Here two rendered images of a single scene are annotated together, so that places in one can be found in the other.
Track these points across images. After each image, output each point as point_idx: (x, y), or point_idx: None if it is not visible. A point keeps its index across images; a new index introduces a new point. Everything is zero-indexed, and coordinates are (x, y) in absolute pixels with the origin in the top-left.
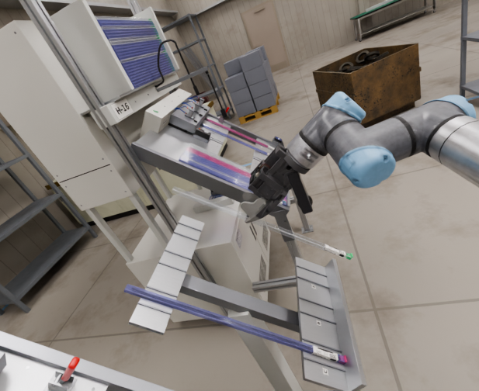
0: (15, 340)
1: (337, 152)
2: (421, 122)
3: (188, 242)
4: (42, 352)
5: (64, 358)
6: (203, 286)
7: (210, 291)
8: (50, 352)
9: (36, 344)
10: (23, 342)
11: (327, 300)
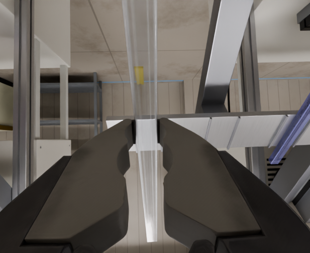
0: (301, 179)
1: None
2: None
3: None
4: None
5: None
6: (223, 64)
7: (231, 47)
8: None
9: (306, 170)
10: (304, 175)
11: None
